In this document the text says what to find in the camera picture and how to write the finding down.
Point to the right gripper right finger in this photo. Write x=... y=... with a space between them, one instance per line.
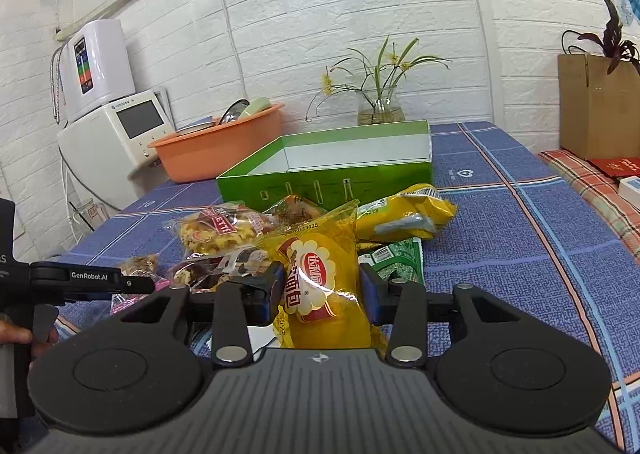
x=408 y=307

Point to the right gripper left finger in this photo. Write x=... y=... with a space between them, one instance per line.
x=236 y=305

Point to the green snack packet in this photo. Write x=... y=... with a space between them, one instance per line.
x=397 y=262

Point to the clear cookie snack bag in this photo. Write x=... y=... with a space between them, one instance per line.
x=217 y=229

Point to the yellow bread snack packet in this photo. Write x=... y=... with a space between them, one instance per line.
x=321 y=306

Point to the yellow snack bag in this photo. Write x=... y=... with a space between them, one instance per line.
x=418 y=211

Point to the clear bag brown nuts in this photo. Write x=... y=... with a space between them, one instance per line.
x=293 y=210

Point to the person's left hand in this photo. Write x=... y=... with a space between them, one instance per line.
x=13 y=334

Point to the blue checked tablecloth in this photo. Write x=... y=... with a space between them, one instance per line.
x=521 y=233

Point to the green open cardboard box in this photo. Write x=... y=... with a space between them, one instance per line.
x=333 y=166

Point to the orange plastic basin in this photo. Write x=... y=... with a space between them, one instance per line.
x=207 y=153

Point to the white appliance with screen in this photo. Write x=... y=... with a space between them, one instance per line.
x=109 y=152

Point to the metal bowl in basin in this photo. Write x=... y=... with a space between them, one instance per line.
x=234 y=111

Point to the glass vase with orchid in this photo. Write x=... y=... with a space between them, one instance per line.
x=373 y=81

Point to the orange plaid cloth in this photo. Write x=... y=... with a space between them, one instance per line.
x=600 y=192

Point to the white water purifier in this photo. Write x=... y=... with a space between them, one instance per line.
x=95 y=68

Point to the white power strip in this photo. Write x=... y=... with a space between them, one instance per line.
x=629 y=190

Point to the red booklet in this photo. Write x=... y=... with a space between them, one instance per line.
x=622 y=167

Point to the brown paper bag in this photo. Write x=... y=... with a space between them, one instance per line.
x=599 y=108

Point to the dark purple plant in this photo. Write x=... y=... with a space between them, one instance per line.
x=611 y=42

